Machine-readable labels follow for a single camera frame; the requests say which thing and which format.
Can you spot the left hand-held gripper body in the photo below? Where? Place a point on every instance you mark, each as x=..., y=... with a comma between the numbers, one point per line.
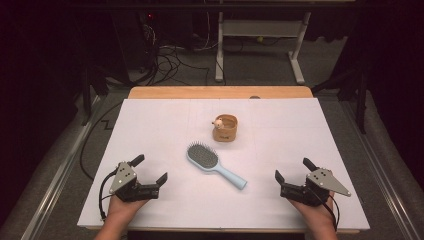
x=128, y=186

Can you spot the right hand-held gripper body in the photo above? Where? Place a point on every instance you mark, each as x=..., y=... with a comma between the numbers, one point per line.
x=311, y=190

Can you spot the person's left hand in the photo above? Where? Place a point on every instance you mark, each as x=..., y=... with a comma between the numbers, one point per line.
x=125, y=208

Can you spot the person's right hand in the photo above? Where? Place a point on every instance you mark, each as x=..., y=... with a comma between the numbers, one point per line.
x=315, y=213

